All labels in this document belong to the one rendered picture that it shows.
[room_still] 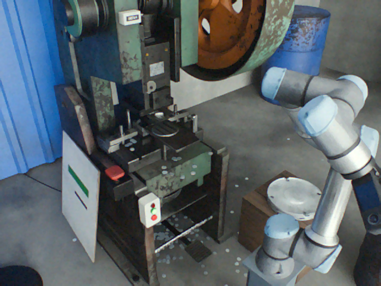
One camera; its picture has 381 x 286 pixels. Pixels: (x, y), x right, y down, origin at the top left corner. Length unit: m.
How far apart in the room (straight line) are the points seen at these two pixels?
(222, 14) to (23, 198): 1.80
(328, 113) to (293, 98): 0.14
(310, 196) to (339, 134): 1.25
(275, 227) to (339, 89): 0.68
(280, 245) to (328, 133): 0.71
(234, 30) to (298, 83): 0.89
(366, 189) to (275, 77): 0.31
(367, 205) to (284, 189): 1.23
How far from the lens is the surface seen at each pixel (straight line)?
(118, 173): 1.41
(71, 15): 1.35
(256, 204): 1.88
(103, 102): 1.76
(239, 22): 1.63
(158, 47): 1.52
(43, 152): 2.87
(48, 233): 2.34
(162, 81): 1.57
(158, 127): 1.64
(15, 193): 2.73
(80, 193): 2.03
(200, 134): 1.77
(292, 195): 1.91
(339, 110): 0.73
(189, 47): 1.56
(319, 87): 0.79
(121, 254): 2.08
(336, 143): 0.71
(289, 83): 0.81
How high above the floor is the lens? 1.61
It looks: 33 degrees down
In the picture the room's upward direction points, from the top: straight up
